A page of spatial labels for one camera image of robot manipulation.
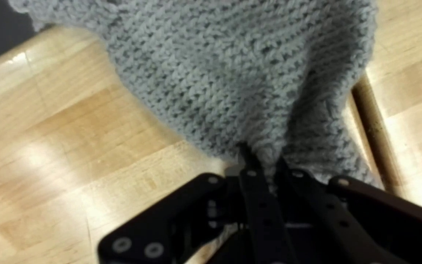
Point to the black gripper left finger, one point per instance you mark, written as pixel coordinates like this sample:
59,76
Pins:
260,214

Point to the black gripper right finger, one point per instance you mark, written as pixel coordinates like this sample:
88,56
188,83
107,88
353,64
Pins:
348,220

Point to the grey knitted cloth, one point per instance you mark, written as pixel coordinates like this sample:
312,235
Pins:
230,73

